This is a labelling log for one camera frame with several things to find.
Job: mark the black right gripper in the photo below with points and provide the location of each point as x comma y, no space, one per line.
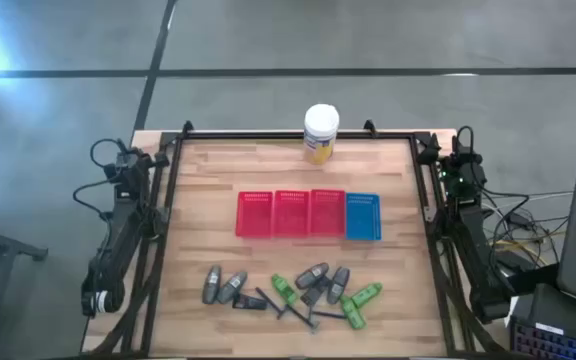
463,170

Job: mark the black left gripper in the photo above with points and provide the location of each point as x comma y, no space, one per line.
133,170

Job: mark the red plastic basket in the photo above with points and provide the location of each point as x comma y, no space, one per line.
254,215
292,214
327,212

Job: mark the grey toiletry bottle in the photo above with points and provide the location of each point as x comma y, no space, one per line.
211,285
338,286
231,288
311,276

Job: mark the green toiletry bottle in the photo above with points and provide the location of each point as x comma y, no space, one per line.
284,290
366,295
353,313

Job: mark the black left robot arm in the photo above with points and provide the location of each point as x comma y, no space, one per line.
118,240

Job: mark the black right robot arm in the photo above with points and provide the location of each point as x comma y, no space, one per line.
473,240

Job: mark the blue plastic basket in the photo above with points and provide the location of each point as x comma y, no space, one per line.
363,217

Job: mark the black power adapter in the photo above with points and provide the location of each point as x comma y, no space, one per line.
519,219

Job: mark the white-lidded yellow wipes canister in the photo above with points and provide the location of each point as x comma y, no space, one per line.
321,125

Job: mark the black flat base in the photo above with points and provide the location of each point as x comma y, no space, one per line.
538,277

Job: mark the black floor stand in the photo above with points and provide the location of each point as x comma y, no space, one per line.
13,246

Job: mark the black box with white label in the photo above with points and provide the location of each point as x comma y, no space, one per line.
568,312

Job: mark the black keyboard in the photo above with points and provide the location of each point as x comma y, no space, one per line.
553,347

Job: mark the black table frame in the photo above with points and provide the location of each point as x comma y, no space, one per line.
268,135

